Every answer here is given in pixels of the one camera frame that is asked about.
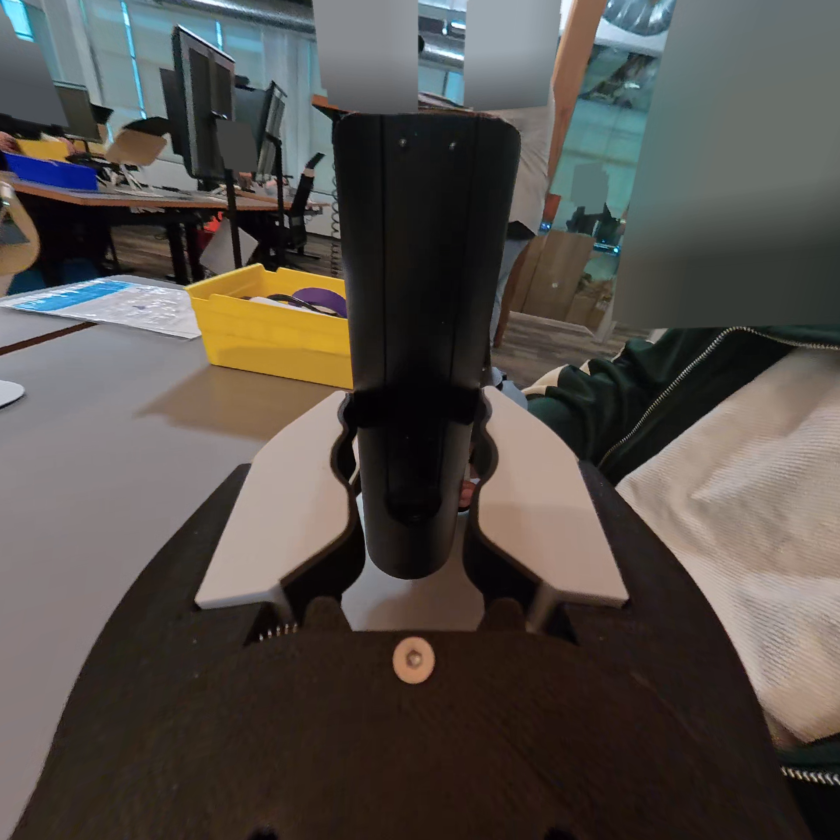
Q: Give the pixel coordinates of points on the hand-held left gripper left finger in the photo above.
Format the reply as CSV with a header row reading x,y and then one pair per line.
x,y
289,512

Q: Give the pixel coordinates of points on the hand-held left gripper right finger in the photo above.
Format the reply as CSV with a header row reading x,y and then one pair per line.
x,y
544,512

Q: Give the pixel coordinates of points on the yellow plastic bin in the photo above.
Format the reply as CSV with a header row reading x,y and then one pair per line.
x,y
43,148
262,348

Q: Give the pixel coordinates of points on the white segmented block strip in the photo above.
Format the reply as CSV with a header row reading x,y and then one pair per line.
x,y
262,302

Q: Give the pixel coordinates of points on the black TV remote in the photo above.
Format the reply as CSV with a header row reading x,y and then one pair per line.
x,y
420,295

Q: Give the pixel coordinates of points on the person's right forearm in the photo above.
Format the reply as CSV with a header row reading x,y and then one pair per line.
x,y
571,407

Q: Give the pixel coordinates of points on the grey desk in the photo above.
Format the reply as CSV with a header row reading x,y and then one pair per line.
x,y
98,459

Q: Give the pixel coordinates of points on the wooden-top work desk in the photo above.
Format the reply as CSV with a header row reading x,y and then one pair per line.
x,y
164,200

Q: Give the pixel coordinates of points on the person's right hand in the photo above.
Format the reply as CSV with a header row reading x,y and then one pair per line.
x,y
466,493

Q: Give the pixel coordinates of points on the person's green zip jacket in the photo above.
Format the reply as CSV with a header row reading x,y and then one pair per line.
x,y
590,420

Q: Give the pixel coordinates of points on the person's white knit sweater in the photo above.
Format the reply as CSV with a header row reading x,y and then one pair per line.
x,y
754,525

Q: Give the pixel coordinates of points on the black item in bin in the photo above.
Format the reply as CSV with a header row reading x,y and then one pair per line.
x,y
289,300

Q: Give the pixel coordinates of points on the purple disc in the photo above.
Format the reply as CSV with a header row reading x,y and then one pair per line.
x,y
321,298

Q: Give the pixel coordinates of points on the brown cardboard boxes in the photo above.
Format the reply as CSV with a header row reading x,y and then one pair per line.
x,y
558,269

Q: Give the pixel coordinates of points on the printed paper sheet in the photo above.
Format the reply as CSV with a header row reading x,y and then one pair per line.
x,y
131,305

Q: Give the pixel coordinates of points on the white metal stand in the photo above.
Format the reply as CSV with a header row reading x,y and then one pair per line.
x,y
10,394

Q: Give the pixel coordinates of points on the black office chair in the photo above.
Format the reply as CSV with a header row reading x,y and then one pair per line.
x,y
305,203

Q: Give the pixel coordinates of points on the black computer monitor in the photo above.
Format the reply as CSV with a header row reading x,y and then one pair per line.
x,y
203,111
270,131

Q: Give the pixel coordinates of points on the blue plastic bin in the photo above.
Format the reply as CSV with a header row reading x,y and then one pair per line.
x,y
52,172

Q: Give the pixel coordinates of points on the slanted wooden beam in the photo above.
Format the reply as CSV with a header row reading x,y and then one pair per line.
x,y
571,65

